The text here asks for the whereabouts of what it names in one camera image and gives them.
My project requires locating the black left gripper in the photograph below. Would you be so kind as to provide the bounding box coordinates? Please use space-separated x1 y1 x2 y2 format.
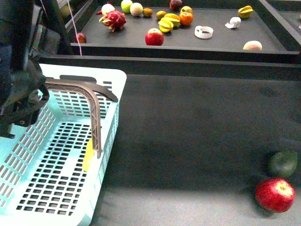
0 61 49 138

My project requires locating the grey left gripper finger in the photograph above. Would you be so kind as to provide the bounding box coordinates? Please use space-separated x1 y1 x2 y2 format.
45 78 118 158

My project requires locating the yellow mango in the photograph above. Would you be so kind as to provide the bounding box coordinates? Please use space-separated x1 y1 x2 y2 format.
82 139 94 172

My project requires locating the light blue plastic basket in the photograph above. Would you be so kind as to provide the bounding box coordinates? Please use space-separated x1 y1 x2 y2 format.
0 64 127 226

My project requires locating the dark red plum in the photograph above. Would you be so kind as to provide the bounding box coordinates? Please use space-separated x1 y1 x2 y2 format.
75 32 87 43

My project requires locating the pink dragon fruit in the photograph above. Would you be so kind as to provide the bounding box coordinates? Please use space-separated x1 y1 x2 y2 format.
99 10 127 32

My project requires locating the white round fruit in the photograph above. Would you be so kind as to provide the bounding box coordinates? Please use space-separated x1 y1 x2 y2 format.
101 3 115 16

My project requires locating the red apple on tray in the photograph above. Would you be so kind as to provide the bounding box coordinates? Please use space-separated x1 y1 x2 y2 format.
145 28 164 46

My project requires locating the green apple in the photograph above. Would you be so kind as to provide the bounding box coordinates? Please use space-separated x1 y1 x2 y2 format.
120 0 133 14

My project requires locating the beige round melon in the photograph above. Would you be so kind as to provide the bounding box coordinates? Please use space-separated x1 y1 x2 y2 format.
130 2 143 16

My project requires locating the brown kiwi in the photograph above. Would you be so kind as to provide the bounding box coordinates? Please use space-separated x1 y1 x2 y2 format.
143 8 153 17

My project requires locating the yellow starfruit front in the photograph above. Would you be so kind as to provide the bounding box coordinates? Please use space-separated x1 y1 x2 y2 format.
158 17 174 33

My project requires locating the yellow starfruit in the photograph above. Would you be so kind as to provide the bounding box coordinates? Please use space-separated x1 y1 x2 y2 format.
164 13 180 27
158 17 174 33
238 6 253 19

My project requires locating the olive green round fruit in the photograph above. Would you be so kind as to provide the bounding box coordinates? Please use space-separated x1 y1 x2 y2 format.
156 10 167 21

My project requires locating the yellow starfruit behind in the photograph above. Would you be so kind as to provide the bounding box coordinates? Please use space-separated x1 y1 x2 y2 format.
164 13 180 27

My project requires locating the orange persimmon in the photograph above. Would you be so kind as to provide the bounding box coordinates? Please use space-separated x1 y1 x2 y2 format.
179 12 194 26

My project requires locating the dark purple fruit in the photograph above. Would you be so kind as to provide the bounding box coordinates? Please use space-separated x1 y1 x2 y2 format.
169 0 182 11

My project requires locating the yellow red apple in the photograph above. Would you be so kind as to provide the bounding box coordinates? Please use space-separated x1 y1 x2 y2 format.
180 6 193 14

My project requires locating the black shelf tray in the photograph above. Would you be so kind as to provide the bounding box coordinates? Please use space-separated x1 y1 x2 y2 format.
66 0 301 64

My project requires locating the white foam net small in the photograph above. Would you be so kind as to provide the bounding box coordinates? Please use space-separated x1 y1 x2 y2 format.
225 17 241 29

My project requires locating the pale peach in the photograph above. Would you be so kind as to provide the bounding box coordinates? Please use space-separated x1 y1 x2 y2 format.
243 40 262 50

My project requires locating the yellow starfruit far right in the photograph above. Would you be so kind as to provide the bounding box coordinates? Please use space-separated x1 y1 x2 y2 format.
238 6 253 19

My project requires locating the dark green avocado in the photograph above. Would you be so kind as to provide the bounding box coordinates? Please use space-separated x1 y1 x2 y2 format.
267 151 298 178

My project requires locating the red apple near front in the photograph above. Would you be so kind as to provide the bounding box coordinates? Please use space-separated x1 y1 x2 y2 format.
255 178 295 213

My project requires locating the pink white cable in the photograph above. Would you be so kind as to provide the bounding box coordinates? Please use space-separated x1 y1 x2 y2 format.
67 0 83 57

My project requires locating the white foam net ring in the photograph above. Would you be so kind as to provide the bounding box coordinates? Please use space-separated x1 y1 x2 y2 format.
194 25 214 40

